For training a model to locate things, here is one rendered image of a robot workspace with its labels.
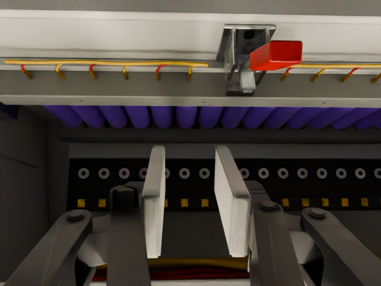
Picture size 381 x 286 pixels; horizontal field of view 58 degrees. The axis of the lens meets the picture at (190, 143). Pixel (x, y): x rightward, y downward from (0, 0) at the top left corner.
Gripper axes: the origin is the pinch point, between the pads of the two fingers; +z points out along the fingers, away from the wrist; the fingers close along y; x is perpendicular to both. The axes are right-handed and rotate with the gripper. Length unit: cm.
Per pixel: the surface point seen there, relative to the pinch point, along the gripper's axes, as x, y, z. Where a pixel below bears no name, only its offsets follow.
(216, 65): 6.0, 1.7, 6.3
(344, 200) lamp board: -8.0, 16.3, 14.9
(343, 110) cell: 2.4, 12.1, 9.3
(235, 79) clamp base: 5.3, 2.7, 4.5
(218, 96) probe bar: 4.0, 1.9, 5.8
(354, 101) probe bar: 3.7, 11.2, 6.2
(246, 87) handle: 5.1, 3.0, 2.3
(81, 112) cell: 2.1, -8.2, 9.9
